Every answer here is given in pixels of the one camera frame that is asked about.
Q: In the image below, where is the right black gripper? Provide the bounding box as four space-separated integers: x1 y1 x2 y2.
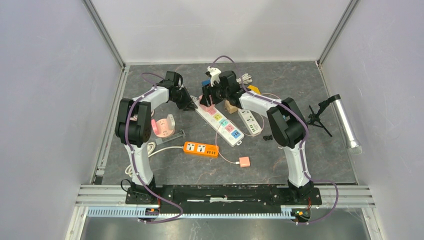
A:
199 78 229 108

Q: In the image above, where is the blue cube socket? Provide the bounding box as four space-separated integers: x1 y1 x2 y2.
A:
201 79 211 87

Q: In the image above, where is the tan wooden cube socket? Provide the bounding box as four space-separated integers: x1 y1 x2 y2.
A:
224 100 238 114

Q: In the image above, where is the long white power strip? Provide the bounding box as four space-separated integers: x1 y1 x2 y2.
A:
192 96 245 147

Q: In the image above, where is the orange power strip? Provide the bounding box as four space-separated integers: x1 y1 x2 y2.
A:
182 141 219 158

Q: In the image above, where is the small white power strip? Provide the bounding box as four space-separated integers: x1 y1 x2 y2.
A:
237 109 262 137

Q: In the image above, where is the pink charger plug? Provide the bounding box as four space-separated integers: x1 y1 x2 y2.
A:
238 156 251 168

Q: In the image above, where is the pink cube socket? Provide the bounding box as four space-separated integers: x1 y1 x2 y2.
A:
198 95 215 112

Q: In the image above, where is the yellow cube socket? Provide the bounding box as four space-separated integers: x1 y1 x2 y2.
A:
247 85 261 95

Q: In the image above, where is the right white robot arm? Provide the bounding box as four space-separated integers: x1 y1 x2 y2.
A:
199 67 314 204

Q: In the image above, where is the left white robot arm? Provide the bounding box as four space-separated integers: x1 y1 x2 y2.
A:
115 71 197 204

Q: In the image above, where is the pink round socket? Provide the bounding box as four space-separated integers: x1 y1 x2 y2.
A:
151 114 176 138

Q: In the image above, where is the small black clip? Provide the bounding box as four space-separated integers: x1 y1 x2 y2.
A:
263 135 273 141

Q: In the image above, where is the black mini tripod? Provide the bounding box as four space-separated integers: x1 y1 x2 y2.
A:
307 94 341 137

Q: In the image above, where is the silver microphone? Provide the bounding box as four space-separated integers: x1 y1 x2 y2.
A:
332 94 362 155

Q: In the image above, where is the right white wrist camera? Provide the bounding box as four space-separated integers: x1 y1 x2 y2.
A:
206 66 222 87

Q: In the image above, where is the grey flat bracket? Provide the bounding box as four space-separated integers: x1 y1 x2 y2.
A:
154 129 186 145

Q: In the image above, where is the pink thin charging cable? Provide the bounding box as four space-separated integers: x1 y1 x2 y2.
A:
215 92 282 165

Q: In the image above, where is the white orange-strip cord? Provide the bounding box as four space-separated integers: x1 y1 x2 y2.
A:
124 141 184 178

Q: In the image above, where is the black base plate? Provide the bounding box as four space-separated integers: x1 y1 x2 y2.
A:
125 184 323 214

